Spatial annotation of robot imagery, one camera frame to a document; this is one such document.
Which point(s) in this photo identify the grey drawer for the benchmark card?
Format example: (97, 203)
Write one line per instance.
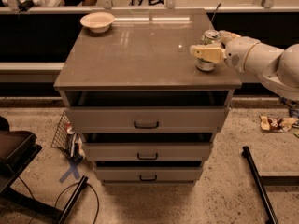
(146, 120)
(148, 174)
(147, 152)

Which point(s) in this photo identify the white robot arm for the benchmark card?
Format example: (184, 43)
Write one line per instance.
(276, 69)

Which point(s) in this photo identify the middle grey drawer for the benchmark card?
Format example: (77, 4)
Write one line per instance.
(147, 152)

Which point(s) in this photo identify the bottom grey drawer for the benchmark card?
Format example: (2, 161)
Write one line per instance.
(148, 174)

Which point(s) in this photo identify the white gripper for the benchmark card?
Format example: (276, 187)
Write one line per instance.
(239, 52)

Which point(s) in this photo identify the green 7up soda can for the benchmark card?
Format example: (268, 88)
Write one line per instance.
(210, 40)

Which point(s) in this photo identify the grey drawer cabinet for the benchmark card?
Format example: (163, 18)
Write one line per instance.
(143, 60)

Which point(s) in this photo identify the white paper bowl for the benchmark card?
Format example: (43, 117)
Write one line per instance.
(97, 22)

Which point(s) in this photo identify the crumpled snack wrapper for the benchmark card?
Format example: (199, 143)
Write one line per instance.
(277, 125)

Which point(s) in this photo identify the top grey drawer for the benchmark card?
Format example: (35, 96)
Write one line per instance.
(146, 120)

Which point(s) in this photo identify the black metal floor bar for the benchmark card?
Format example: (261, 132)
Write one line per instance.
(271, 216)

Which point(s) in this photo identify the wire mesh basket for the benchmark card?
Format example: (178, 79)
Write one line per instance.
(67, 140)

